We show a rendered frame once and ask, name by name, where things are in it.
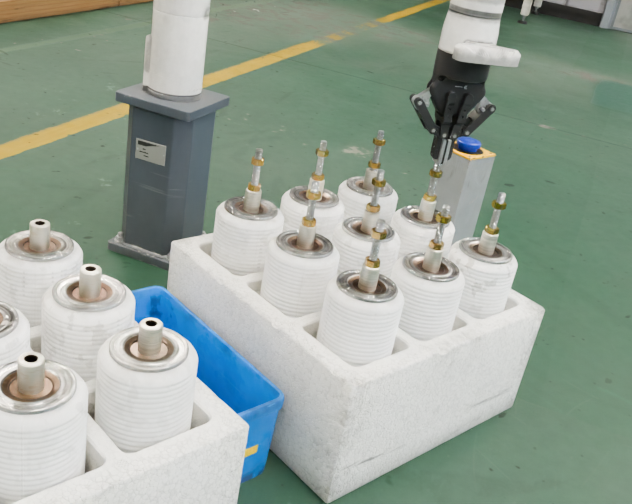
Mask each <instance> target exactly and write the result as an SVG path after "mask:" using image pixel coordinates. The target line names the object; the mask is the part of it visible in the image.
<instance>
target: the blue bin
mask: <svg viewBox="0 0 632 504"><path fill-rule="evenodd" d="M131 292H132V294H133V295H134V298H135V314H134V320H135V321H136V322H137V323H138V324H139V323H140V321H141V320H143V319H145V318H156V319H159V320H160V321H161V322H162V323H163V327H165V328H168V329H171V330H173V331H175V332H177V333H178V334H180V335H181V336H182V337H184V338H185V339H187V340H188V341H189V342H190V343H191V345H192V346H193V347H194V349H195V350H196V352H197V355H198V366H197V374H196V377H197V378H198V379H199V380H200V381H201V382H203V383H204V384H205V385H206V386H207V387H208V388H209V389H210V390H211V391H212V392H213V393H215V394H216V396H217V397H218V398H219V399H221V400H222V401H223V402H224V403H225V404H227V405H228V406H229V407H230V408H231V409H232V410H233V411H234V412H235V413H236V414H237V415H238V416H240V417H241V418H242V419H243V420H244V421H245V422H246V423H247V424H248V425H249V430H248V437H247V443H246V449H245V455H244V462H243V468H242V474H241V481H240V484H241V483H243V482H245V481H248V480H250V479H252V478H254V477H256V476H258V475H260V474H262V473H263V471H264V469H265V465H266V461H267V457H268V452H269V448H270V444H271V440H272V436H273V432H274V428H275V424H276V419H277V415H278V411H279V410H280V409H281V408H282V406H283V404H284V398H285V397H284V394H283V392H282V391H281V390H280V389H279V388H278V387H277V386H275V385H274V384H273V383H272V382H271V381H270V380H269V379H268V378H266V377H265V376H264V375H263V374H262V373H261V372H260V371H258V370H257V369H256V368H255V367H254V366H253V365H252V364H250V363H249V362H248V361H247V360H246V359H245V358H244V357H243V356H241V355H240V354H239V353H238V352H237V351H236V350H235V349H233V348H232V347H231V346H230V345H229V344H228V343H227V342H226V341H224V340H223V339H222V338H221V337H220V336H219V335H218V334H216V333H215V332H214V331H213V330H212V329H211V328H210V327H209V326H207V325H206V324H205V323H204V322H203V321H202V320H201V319H199V318H198V317H197V316H196V315H195V314H194V313H193V312H191V311H190V310H189V309H188V308H187V307H186V306H185V305H184V304H182V303H181V302H180V301H179V300H178V299H177V298H176V297H174V296H173V295H172V294H171V293H170V292H169V291H168V290H167V289H165V288H164V287H161V286H150V287H146V288H141V289H137V290H133V291H131Z"/></svg>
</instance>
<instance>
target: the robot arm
mask: <svg viewBox="0 0 632 504"><path fill-rule="evenodd" d="M210 2H211V0H154V1H153V17H152V31H151V34H149V35H147V36H146V43H145V58H144V73H143V88H142V91H145V92H148V93H149V94H150V95H152V96H153V97H156V98H159V99H162V100H167V101H173V102H193V101H197V100H199V99H200V98H201V91H202V82H203V73H204V63H205V53H206V43H207V33H208V23H209V12H210ZM504 4H505V0H451V1H450V5H449V9H448V13H447V16H446V19H445V21H444V24H443V28H442V32H441V36H440V41H439V45H438V49H437V54H436V58H435V63H434V67H433V75H432V78H431V79H430V81H429V82H428V84H427V89H425V90H424V91H422V92H421V93H419V94H415V93H413V94H411V95H410V98H409V99H410V101H411V103H412V105H413V107H414V109H415V111H416V113H417V115H418V117H419V119H420V121H421V123H422V125H423V127H424V128H425V129H426V130H428V131H429V133H430V134H434V138H433V143H432V147H431V151H430V154H431V157H432V159H433V161H434V162H435V163H436V164H446V163H447V160H449V159H450V158H451V156H452V152H453V147H454V143H455V140H456V139H457V138H458V137H461V136H465V137H468V136H469V135H470V134H471V133H472V132H473V131H475V130H476V129H477V128H478V127H479V126H480V125H481V124H482V123H483V122H484V121H485V120H486V119H487V118H488V117H489V116H490V115H492V114H493V113H494V112H495V110H496V106H495V105H493V104H492V103H490V102H489V101H488V99H487V98H486V97H485V94H486V89H485V82H486V80H487V78H488V74H489V71H490V67H491V65H496V66H505V67H518V64H519V61H520V57H521V55H520V53H519V51H518V50H514V49H509V48H504V47H500V46H496V43H497V39H498V34H499V26H500V20H501V19H500V18H501V16H502V12H503V8H504ZM429 98H430V99H431V101H432V103H433V106H434V108H435V123H434V121H433V119H432V117H431V115H430V113H429V111H428V109H427V107H429V104H430V102H429ZM474 107H475V109H474V110H473V111H472V112H471V113H470V114H469V115H467V114H468V113H469V112H470V111H471V110H472V109H473V108H474Z"/></svg>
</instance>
